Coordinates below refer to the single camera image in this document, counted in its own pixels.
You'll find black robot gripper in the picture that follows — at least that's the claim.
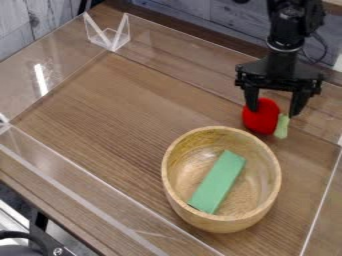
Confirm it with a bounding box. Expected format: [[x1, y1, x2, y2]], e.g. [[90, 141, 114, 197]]
[[235, 51, 325, 118]]

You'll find red toy strawberry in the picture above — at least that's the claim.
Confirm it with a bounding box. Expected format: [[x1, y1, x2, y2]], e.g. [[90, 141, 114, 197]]
[[242, 98, 290, 139]]

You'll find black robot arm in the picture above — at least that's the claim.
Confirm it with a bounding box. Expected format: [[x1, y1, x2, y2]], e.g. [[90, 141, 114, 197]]
[[235, 0, 326, 118]]

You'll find black table leg bracket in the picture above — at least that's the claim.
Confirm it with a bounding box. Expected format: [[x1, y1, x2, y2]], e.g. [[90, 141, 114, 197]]
[[30, 210, 76, 256]]

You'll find wooden bowl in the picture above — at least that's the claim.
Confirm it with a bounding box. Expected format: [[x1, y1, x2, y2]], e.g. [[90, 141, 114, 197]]
[[160, 126, 282, 233]]

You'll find clear acrylic corner bracket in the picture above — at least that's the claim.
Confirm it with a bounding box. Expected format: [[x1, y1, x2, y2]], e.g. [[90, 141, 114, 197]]
[[83, 13, 131, 52]]

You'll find green rectangular block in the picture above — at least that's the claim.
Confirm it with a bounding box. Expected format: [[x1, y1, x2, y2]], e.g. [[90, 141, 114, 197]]
[[187, 150, 246, 214]]

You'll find black cable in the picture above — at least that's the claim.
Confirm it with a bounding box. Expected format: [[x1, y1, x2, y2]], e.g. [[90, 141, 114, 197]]
[[0, 230, 46, 256]]

